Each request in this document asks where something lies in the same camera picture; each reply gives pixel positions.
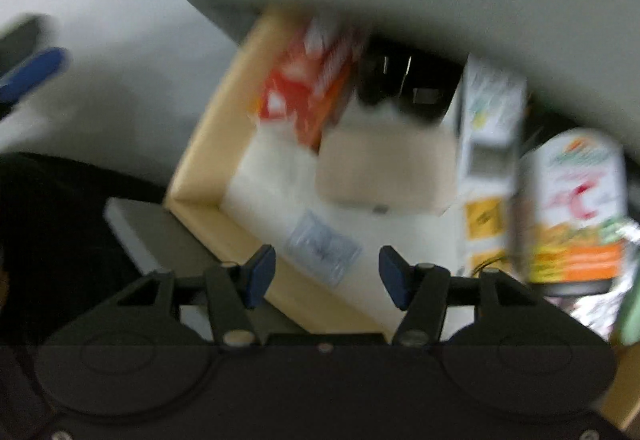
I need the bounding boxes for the white plastic bag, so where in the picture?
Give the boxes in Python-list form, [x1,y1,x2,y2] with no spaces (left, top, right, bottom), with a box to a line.
[220,120,466,336]

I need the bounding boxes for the crinkled silver foil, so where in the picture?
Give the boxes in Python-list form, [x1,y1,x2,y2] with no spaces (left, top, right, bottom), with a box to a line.
[565,220,640,341]

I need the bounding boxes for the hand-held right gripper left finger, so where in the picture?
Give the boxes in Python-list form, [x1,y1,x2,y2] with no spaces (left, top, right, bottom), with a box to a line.
[107,244,277,351]

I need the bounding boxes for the black device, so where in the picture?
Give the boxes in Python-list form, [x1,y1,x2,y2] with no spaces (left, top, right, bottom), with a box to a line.
[352,37,463,125]

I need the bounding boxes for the dark cloth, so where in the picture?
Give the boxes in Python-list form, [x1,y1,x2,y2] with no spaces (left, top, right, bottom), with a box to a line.
[0,152,168,346]

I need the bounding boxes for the beige flat box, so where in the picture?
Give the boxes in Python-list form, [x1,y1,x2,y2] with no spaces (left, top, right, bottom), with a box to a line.
[315,120,463,215]

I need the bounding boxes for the red and orange box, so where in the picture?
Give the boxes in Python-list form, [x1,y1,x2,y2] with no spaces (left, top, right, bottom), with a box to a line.
[250,14,368,153]

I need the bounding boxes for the white box with yellow labels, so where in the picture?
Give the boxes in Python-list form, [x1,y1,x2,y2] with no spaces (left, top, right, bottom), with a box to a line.
[452,54,528,278]

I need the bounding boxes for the white packet with orange label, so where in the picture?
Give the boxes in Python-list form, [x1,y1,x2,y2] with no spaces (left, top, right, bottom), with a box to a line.
[517,129,633,295]

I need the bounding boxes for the green object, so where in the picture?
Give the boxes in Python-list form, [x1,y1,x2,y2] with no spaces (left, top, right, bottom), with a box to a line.
[617,270,640,346]

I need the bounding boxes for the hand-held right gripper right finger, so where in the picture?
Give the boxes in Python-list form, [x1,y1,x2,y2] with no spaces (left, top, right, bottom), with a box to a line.
[378,245,546,348]

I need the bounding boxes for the small clear plastic bag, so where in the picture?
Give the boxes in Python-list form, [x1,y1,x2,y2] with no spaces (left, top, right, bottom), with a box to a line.
[286,212,362,288]

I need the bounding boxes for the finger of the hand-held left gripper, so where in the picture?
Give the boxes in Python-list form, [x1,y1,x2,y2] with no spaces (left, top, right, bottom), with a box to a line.
[0,14,54,73]
[0,46,69,119]

